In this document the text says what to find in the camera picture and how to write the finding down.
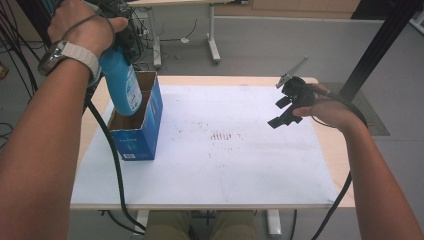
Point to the white background desk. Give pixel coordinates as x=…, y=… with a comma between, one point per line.
x=213, y=43

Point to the person's legs in olive trousers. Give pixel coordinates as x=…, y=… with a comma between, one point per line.
x=233, y=226

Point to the wooden cabinet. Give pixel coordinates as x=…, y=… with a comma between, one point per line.
x=300, y=8

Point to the person's right hand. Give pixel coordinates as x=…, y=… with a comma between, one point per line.
x=328, y=113

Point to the blue cardboard box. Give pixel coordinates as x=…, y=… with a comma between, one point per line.
x=140, y=140

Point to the black metal frame post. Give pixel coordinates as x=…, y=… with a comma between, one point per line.
x=376, y=46
x=33, y=20

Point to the wooden table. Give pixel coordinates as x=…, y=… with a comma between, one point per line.
x=336, y=163

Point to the white table leg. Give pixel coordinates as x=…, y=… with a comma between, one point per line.
x=141, y=221
x=274, y=223

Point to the person's left hand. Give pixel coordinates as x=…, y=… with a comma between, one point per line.
x=86, y=30

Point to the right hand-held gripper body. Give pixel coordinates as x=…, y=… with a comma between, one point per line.
x=300, y=91

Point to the white table mat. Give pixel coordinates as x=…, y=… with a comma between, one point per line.
x=233, y=166

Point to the blue plastic bottle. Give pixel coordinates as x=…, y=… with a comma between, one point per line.
x=121, y=83

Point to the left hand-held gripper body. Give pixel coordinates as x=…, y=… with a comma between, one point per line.
x=128, y=40

